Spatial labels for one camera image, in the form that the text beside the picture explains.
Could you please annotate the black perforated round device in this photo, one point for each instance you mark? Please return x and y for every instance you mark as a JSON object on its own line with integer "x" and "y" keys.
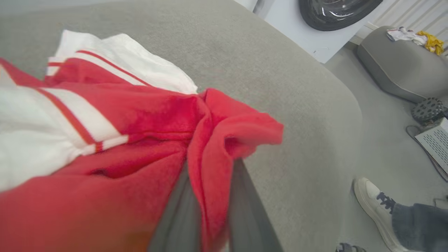
{"x": 427, "y": 109}

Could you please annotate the white washing machine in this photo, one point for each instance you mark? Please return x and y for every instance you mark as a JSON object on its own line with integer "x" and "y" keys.
{"x": 297, "y": 38}

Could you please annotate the blue jeans leg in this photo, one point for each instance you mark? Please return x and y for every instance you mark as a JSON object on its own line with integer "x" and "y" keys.
{"x": 420, "y": 227}

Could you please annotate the white crumpled cloth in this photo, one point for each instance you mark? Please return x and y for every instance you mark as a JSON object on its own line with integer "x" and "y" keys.
{"x": 402, "y": 35}

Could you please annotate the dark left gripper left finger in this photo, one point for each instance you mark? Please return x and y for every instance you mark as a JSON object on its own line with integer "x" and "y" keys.
{"x": 176, "y": 224}

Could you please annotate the yellow crumpled cloth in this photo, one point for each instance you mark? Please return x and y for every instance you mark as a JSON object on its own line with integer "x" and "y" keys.
{"x": 432, "y": 42}

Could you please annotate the white sneaker dark laces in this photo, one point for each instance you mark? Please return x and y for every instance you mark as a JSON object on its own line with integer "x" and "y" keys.
{"x": 371, "y": 199}

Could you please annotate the dark round washer door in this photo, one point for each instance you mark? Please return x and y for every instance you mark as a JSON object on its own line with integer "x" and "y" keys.
{"x": 336, "y": 14}

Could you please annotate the grey shoe tip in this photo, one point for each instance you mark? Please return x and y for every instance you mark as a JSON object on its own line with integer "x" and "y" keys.
{"x": 350, "y": 247}

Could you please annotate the grey fabric sofa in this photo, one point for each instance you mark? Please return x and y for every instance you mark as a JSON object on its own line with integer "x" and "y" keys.
{"x": 245, "y": 52}

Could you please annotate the white vented box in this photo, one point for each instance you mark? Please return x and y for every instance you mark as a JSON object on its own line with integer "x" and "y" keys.
{"x": 437, "y": 143}

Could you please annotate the white ribbed panel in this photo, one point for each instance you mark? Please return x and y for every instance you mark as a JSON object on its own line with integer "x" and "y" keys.
{"x": 413, "y": 14}

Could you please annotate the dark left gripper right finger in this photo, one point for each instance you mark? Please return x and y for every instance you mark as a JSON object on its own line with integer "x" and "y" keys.
{"x": 248, "y": 224}

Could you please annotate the red and white jersey shirt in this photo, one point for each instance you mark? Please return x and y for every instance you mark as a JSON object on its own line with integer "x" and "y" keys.
{"x": 140, "y": 115}

